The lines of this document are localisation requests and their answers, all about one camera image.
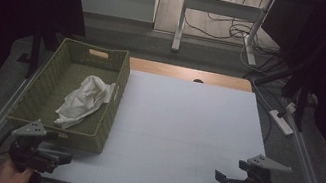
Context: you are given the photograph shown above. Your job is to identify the black metal stand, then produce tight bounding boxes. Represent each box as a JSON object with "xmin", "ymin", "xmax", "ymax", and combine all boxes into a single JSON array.
[
  {"xmin": 13, "ymin": 20, "xmax": 63, "ymax": 84},
  {"xmin": 274, "ymin": 67, "xmax": 315, "ymax": 133}
]

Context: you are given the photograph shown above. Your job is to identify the person's left hand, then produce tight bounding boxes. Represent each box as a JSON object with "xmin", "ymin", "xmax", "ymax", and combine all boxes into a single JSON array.
[{"xmin": 0, "ymin": 156, "xmax": 37, "ymax": 183}]

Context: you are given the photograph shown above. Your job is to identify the tangle of floor cables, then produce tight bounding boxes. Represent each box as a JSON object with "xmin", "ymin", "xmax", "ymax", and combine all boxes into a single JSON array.
[{"xmin": 179, "ymin": 0, "xmax": 292, "ymax": 59}]

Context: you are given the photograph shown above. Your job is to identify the green woven basket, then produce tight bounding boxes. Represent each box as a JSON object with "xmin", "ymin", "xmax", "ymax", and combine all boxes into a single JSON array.
[{"xmin": 3, "ymin": 29, "xmax": 135, "ymax": 157}]

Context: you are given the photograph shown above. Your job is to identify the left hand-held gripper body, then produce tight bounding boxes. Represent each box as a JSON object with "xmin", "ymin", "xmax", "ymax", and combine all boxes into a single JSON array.
[{"xmin": 4, "ymin": 114, "xmax": 62, "ymax": 177}]

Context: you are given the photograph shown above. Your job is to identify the white desk frame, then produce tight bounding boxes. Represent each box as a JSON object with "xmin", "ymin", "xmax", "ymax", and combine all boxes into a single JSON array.
[{"xmin": 170, "ymin": 0, "xmax": 277, "ymax": 70}]

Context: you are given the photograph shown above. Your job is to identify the white table cover sheet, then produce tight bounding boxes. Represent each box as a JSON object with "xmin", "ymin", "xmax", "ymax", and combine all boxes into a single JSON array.
[{"xmin": 39, "ymin": 56, "xmax": 277, "ymax": 183}]

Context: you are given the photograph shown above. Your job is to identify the white power strip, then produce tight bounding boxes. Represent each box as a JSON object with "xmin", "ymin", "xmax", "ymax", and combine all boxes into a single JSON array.
[{"xmin": 265, "ymin": 107, "xmax": 298, "ymax": 138}]

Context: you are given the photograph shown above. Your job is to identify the white crumpled cloth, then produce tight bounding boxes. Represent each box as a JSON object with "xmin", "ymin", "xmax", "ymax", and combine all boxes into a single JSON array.
[{"xmin": 52, "ymin": 69, "xmax": 118, "ymax": 138}]

